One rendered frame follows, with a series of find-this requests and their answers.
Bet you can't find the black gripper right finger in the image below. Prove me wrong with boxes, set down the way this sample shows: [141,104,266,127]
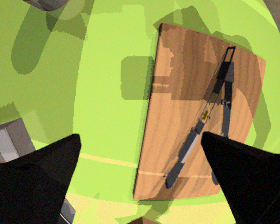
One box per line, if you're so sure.
[201,131,280,224]

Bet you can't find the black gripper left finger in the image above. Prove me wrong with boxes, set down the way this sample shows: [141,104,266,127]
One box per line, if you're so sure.
[0,133,81,224]

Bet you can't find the grey cylindrical canister with brown lid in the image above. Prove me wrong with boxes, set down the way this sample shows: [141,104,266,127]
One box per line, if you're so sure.
[21,0,69,12]

